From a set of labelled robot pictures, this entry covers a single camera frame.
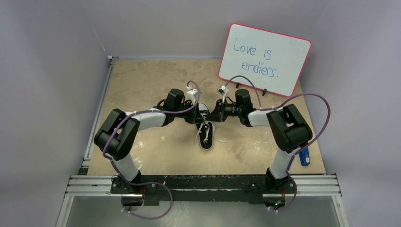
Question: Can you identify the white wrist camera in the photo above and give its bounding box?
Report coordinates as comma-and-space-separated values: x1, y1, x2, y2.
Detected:
185, 88, 201, 105
217, 85, 229, 103

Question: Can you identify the whiteboard with pink frame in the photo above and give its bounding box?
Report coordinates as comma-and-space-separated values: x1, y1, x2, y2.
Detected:
218, 24, 312, 97

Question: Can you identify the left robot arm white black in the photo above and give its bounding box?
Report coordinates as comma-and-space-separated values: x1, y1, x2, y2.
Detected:
94, 88, 203, 193

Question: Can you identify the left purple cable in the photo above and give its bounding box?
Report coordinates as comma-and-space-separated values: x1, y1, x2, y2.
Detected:
103, 80, 202, 220

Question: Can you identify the purple cable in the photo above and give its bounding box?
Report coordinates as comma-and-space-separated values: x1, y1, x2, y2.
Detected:
224, 75, 331, 214
103, 80, 202, 220

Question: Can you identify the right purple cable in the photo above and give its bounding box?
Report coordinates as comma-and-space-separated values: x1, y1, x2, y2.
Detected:
224, 75, 331, 214

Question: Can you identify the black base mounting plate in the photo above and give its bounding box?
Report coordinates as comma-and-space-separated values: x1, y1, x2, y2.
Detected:
110, 174, 296, 207

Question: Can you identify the black white canvas sneaker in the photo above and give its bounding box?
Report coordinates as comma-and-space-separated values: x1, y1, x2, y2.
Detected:
196, 103, 214, 150

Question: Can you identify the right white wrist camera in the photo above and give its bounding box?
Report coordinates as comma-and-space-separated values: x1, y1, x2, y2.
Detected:
217, 85, 229, 103

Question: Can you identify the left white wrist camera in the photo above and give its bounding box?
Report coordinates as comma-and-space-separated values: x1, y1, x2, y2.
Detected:
185, 88, 201, 105

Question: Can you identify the white shoelace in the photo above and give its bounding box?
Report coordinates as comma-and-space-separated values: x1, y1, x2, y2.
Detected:
195, 121, 227, 143

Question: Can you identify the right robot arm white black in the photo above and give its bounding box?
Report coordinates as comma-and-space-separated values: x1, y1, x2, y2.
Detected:
206, 89, 313, 192

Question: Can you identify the blue black stapler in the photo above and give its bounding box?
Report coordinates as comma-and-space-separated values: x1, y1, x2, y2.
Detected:
298, 148, 310, 166

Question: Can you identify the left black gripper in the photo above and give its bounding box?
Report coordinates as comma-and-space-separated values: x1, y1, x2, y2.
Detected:
174, 100, 205, 124

